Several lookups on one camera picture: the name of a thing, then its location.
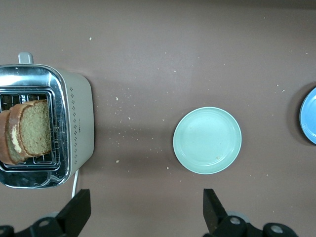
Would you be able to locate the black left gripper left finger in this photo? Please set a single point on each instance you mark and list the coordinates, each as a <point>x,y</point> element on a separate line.
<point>74,214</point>

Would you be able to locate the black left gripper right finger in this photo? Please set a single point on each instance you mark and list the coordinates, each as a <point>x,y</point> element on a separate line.
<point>212,212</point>

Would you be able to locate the brown bread slice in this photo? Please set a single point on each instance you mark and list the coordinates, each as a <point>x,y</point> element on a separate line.
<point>35,128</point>
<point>3,138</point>

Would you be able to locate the light green plate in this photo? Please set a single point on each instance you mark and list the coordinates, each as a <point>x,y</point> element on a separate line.
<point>207,140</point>

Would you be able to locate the blue plate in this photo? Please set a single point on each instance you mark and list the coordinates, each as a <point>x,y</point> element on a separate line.
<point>309,116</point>

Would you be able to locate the beige and chrome toaster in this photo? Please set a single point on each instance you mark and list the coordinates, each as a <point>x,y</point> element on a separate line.
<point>79,118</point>

